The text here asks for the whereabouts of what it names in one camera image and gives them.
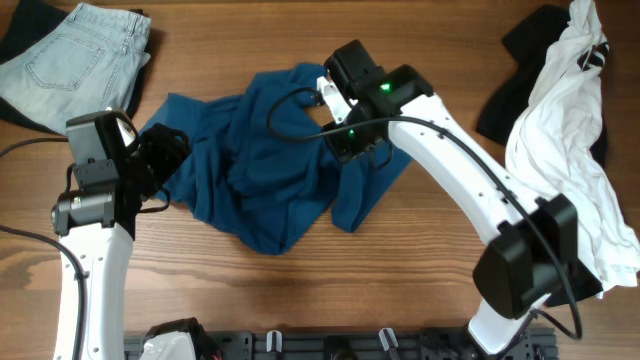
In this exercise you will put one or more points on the black folded garment under jeans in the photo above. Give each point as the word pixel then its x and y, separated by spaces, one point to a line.
pixel 31 21

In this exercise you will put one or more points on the dark blue shirt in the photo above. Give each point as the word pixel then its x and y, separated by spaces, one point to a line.
pixel 242 180

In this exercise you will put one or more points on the black garment at right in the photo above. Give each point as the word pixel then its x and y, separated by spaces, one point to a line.
pixel 527 43

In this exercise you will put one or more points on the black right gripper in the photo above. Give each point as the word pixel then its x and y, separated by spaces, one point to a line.
pixel 344 149

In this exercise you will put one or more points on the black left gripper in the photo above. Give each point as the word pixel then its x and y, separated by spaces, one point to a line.
pixel 160 140

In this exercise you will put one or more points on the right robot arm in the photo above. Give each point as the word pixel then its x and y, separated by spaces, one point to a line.
pixel 530 259

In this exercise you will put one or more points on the white shirt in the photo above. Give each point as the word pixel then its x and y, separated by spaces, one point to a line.
pixel 548 148

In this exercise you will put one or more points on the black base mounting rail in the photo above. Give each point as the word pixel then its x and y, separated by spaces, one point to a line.
pixel 536 343

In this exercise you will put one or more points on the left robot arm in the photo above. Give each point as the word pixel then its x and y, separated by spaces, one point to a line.
pixel 116 169

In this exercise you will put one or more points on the light blue folded jeans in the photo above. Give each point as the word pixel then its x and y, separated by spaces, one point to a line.
pixel 91 61

